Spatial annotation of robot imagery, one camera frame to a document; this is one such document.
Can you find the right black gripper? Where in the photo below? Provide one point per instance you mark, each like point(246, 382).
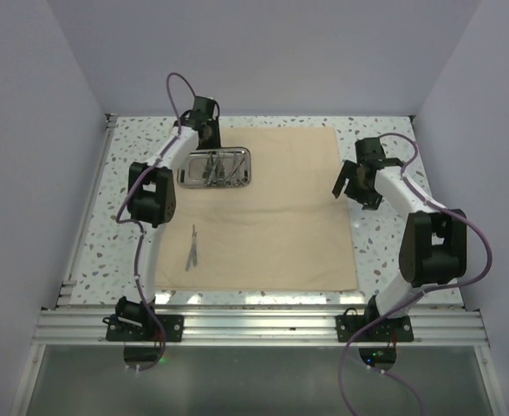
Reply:
point(349, 171)

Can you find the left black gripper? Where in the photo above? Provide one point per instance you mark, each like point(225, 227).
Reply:
point(215, 142)

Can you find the steel instrument tray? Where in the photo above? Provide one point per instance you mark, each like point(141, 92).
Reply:
point(207, 168)

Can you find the beige cloth wrap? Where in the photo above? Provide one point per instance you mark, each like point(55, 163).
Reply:
point(284, 231)

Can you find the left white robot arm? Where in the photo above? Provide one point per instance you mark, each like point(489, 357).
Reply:
point(151, 195)

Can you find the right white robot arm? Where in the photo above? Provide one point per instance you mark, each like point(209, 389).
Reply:
point(433, 248)

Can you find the steel scissors in tray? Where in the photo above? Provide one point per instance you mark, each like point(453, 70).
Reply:
point(239, 173)

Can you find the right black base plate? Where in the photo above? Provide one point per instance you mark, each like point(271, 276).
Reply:
point(350, 322)

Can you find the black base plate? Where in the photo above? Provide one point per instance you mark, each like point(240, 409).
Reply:
point(132, 321)
point(350, 322)

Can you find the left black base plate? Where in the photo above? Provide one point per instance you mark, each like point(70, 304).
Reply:
point(132, 321)

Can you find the aluminium rail frame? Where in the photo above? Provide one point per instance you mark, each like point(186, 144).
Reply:
point(103, 261)

